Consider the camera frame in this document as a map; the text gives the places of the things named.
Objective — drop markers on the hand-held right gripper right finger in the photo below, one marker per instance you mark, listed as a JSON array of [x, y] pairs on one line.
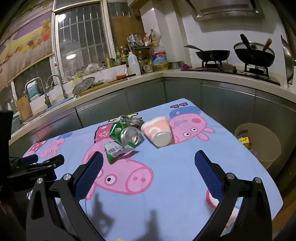
[[208, 176]]

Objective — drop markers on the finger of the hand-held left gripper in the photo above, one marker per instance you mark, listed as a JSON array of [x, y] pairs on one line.
[[52, 161], [28, 160]]

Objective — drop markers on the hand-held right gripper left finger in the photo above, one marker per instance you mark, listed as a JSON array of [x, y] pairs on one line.
[[92, 173]]

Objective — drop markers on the green wrapper with white label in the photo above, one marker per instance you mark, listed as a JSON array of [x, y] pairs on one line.
[[115, 151]]

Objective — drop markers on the crushed green can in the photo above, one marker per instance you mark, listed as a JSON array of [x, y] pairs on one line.
[[128, 136]]

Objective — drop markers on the beige plastic bin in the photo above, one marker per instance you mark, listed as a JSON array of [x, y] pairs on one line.
[[266, 143]]

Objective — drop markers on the pink paper cup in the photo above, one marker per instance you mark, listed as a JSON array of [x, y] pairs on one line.
[[155, 129]]

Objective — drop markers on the printed blue blanket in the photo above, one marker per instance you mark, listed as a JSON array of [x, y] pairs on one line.
[[171, 180]]

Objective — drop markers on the yellow red box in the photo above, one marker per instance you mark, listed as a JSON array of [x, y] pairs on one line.
[[244, 141]]

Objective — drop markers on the small wooden cutting board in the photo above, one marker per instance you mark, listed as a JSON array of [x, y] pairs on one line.
[[24, 109]]

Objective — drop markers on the steel faucet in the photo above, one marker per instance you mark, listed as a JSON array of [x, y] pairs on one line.
[[45, 97], [62, 88]]

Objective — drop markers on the white bucket with blue label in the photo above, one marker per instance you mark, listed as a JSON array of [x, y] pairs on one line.
[[34, 90]]

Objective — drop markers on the grey kitchen cabinets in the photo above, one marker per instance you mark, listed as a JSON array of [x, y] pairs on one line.
[[208, 99]]

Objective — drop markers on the round steel lid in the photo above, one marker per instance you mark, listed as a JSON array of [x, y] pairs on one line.
[[83, 85]]

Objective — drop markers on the large wooden cutting board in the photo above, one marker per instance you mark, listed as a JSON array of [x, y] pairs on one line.
[[104, 85]]

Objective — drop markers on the gas stove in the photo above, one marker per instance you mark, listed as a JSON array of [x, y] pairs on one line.
[[231, 70]]

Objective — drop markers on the purple cloth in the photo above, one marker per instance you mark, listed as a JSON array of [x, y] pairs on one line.
[[186, 66]]

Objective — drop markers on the white plastic jug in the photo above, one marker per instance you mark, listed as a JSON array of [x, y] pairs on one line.
[[134, 66]]

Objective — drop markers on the row of sauce bottles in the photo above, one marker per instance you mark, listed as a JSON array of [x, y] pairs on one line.
[[118, 58]]

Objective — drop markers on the black frying pan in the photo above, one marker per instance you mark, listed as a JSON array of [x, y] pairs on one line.
[[212, 55]]

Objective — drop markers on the barred window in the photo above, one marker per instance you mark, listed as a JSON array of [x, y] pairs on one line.
[[81, 39]]

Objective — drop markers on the black wok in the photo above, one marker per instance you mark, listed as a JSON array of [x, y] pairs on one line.
[[254, 59]]

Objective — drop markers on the cooking oil bottle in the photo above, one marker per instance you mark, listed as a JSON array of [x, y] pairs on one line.
[[159, 59]]

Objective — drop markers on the glass wok lid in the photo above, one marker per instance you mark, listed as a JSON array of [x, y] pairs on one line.
[[259, 47]]

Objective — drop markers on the steel wok lid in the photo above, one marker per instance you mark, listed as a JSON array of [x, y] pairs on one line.
[[288, 60]]

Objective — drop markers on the pile of food bags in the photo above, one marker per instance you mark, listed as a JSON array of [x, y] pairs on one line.
[[143, 38]]

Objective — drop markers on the range hood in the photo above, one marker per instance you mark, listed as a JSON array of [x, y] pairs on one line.
[[226, 9]]

